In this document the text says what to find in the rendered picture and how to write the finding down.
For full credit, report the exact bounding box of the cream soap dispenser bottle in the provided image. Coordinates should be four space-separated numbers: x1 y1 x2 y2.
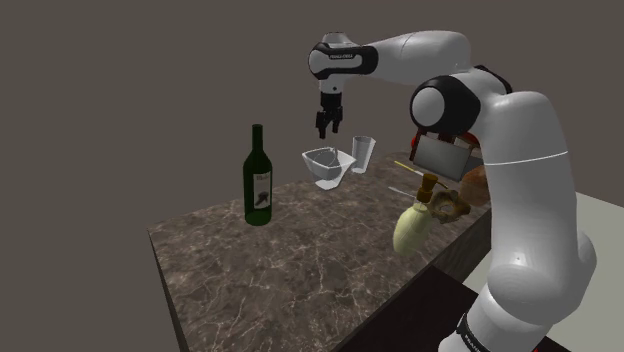
392 173 440 257

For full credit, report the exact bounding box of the clear drinking glass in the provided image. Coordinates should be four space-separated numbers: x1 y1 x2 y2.
350 135 377 175

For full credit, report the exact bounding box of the tan ring-shaped object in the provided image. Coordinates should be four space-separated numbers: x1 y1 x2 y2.
427 188 473 225

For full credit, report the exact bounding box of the green wine bottle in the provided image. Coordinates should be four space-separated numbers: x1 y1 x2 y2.
242 123 274 227

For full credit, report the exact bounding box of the brown round loaf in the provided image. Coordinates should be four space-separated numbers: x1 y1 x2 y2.
459 164 491 208

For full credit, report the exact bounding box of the yellow pencil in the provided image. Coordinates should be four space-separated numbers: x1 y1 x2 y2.
393 160 426 178

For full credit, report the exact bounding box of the white stick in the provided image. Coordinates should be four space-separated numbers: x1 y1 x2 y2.
387 186 418 201

